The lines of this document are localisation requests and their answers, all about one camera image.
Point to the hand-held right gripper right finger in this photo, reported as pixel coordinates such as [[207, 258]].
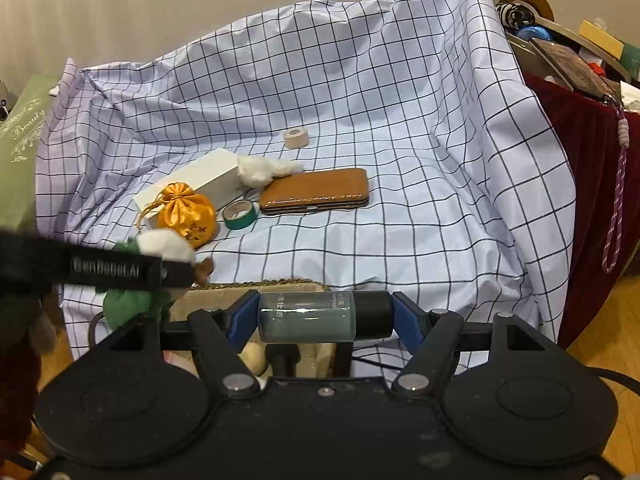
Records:
[[406, 320]]

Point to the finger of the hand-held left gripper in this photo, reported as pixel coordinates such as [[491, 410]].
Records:
[[177, 274]]

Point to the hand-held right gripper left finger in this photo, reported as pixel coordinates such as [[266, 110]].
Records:
[[244, 317]]

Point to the green plush toy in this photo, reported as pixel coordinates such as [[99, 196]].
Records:
[[125, 305]]

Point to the clear bottle with black cap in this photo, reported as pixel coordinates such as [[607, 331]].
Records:
[[310, 317]]

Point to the teal tape roll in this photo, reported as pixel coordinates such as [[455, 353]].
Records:
[[235, 221]]

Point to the woven basket with beige lining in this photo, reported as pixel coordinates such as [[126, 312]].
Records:
[[315, 355]]

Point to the white fluffy plush toy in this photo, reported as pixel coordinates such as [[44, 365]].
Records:
[[257, 170]]

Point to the beige tape roll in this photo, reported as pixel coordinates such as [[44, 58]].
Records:
[[296, 139]]

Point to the long white cardboard box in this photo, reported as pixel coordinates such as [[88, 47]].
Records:
[[200, 175]]

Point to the green paper bag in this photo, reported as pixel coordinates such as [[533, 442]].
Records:
[[20, 170]]

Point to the brown leather wallet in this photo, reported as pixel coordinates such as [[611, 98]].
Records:
[[315, 190]]

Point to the white checked bed sheet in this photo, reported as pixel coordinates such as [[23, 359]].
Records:
[[400, 160]]

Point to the dark red velvet cloth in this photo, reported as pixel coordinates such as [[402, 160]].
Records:
[[585, 185]]

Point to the blue ball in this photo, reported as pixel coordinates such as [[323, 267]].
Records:
[[532, 32]]

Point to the white tissue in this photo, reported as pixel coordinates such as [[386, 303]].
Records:
[[631, 94]]

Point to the black and white patterned item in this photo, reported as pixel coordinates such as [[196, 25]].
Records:
[[512, 15]]

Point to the yellow flat box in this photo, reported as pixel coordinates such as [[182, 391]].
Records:
[[600, 37]]

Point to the green book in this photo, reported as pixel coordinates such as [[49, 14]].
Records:
[[631, 60]]

